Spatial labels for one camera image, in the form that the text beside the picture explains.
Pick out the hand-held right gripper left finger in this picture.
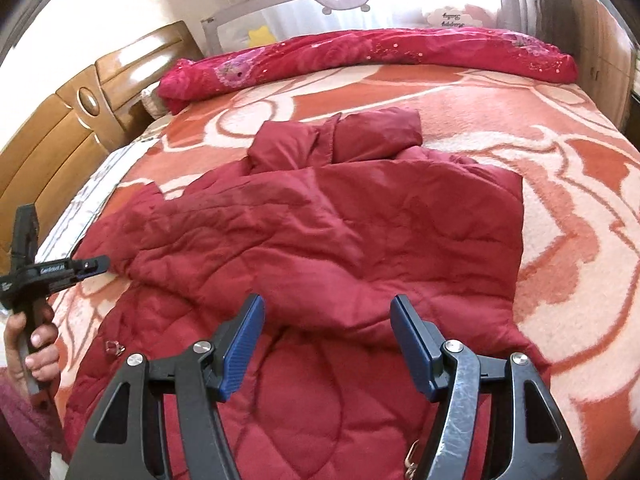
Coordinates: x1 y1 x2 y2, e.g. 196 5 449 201
65 294 266 480

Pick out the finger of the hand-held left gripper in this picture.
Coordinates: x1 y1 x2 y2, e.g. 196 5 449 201
72 254 111 277

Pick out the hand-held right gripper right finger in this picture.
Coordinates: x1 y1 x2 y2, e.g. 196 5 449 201
390 295 588 480

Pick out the red quilted jacket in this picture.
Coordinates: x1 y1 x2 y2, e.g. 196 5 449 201
64 108 551 480

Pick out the person's left forearm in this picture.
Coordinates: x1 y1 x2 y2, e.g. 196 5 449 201
0 370 68 480

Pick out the person's left hand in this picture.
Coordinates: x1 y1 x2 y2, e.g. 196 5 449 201
4 304 57 386

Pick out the grey striped bed sheet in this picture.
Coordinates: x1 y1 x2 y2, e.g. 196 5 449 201
37 140 156 261

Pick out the wooden headboard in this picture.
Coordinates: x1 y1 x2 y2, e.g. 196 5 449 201
0 21 203 231

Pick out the white pillow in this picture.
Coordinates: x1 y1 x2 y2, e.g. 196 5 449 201
140 85 173 121

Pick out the orange floral blanket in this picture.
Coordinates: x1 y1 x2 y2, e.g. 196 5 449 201
47 62 640 480

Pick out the red floral quilt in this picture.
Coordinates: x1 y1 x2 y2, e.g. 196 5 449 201
156 26 579 115

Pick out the white printed cushion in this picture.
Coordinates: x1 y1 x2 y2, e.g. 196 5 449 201
420 2 498 31

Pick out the wooden wardrobe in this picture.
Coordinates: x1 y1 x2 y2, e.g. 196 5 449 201
565 0 640 131

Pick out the dark hanging cloth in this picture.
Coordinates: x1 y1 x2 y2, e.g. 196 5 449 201
530 0 568 41

